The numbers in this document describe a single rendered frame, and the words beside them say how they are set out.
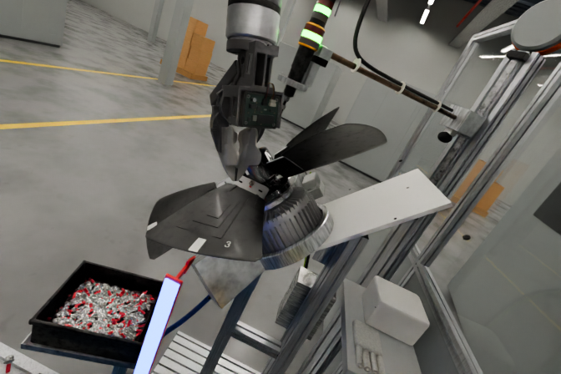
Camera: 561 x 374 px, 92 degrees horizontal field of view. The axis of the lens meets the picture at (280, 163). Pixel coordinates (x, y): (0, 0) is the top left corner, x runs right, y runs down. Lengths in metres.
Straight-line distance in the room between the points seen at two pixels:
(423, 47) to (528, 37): 11.85
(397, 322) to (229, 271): 0.57
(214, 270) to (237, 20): 0.54
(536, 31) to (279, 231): 0.96
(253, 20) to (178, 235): 0.38
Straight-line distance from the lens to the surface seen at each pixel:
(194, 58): 8.93
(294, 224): 0.73
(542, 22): 1.18
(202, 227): 0.54
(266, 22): 0.41
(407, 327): 1.06
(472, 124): 1.04
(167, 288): 0.42
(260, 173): 0.72
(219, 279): 0.73
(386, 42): 12.99
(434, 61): 12.95
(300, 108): 7.95
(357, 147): 0.68
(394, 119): 6.08
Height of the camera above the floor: 1.49
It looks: 19 degrees down
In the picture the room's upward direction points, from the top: 24 degrees clockwise
